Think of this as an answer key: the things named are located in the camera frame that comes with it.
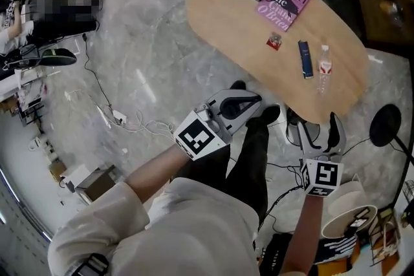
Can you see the small red snack packet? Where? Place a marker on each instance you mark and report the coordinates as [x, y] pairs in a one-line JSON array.
[[274, 41]]

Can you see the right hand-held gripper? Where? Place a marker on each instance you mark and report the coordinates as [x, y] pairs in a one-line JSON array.
[[323, 176]]

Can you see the black floor fan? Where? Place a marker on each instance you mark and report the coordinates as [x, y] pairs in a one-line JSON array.
[[59, 58]]

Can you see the person's left black shoe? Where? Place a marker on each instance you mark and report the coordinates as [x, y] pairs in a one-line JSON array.
[[238, 85]]

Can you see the person's black trousers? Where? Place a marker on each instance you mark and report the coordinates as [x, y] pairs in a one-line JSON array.
[[255, 171]]

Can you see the black waste bin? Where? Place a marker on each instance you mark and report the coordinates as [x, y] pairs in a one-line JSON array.
[[292, 132]]

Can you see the dark blue rectangular packet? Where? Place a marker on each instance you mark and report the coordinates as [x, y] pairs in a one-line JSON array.
[[305, 58]]

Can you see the white power strip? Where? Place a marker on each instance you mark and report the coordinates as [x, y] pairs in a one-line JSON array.
[[119, 117]]

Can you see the clear plastic water bottle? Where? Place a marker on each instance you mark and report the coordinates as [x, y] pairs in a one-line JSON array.
[[324, 68]]

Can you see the wooden coffee table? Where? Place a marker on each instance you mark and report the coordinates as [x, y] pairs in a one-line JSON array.
[[226, 16]]

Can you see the person's left forearm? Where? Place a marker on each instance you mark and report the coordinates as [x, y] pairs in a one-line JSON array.
[[155, 171]]

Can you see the brown box stool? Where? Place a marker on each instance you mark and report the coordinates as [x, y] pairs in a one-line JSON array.
[[97, 184]]

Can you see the pink book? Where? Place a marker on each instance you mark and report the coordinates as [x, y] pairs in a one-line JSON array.
[[284, 1]]

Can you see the black striped orange bag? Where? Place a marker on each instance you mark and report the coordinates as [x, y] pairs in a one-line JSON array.
[[278, 255]]

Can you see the person's right forearm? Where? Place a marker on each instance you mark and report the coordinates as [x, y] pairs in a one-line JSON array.
[[307, 229]]

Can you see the black round-base standing fan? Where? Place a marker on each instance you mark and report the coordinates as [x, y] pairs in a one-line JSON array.
[[385, 126]]

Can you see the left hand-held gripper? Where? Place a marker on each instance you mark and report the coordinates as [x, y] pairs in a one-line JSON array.
[[197, 137]]

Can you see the person's white shirt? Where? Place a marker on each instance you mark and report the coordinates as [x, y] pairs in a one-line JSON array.
[[161, 236]]

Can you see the round white basket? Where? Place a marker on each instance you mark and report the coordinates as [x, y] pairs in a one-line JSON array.
[[346, 200]]

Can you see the person's black shoe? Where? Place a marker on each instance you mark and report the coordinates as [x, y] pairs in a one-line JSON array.
[[238, 85], [266, 114]]

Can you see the person's right black shoe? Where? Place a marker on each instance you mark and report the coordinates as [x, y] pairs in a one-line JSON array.
[[266, 114]]

